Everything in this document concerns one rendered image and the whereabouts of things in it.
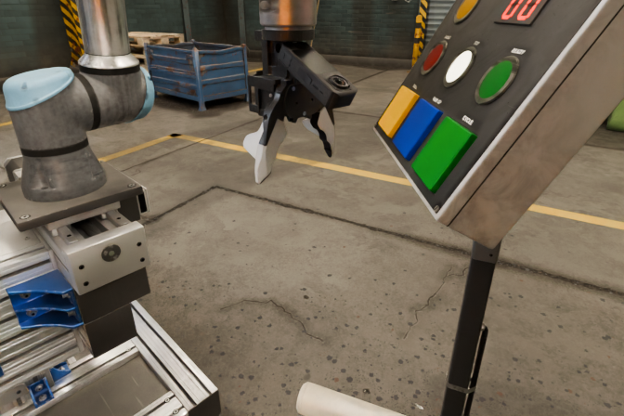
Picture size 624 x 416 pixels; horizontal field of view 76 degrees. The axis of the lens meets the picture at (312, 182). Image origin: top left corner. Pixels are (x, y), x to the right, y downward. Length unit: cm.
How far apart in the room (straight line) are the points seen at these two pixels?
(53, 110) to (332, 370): 116
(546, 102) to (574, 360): 147
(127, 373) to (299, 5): 112
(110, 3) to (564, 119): 78
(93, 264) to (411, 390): 108
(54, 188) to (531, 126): 80
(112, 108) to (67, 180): 17
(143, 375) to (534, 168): 115
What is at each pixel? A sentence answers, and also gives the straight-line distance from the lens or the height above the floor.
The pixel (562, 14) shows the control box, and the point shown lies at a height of 116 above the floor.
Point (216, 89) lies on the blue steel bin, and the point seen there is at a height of 22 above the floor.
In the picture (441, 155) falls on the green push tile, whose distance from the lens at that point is 47.
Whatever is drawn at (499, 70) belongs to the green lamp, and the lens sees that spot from 48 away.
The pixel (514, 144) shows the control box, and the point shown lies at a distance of 43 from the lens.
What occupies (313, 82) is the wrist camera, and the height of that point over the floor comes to 108.
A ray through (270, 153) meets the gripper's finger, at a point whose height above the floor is 98.
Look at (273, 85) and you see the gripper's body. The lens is 55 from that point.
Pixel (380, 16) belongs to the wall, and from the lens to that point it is 861.
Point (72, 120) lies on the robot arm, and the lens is 89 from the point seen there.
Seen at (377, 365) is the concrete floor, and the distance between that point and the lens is 157.
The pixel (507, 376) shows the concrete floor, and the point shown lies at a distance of 166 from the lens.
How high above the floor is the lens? 116
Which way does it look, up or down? 24 degrees down
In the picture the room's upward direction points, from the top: straight up
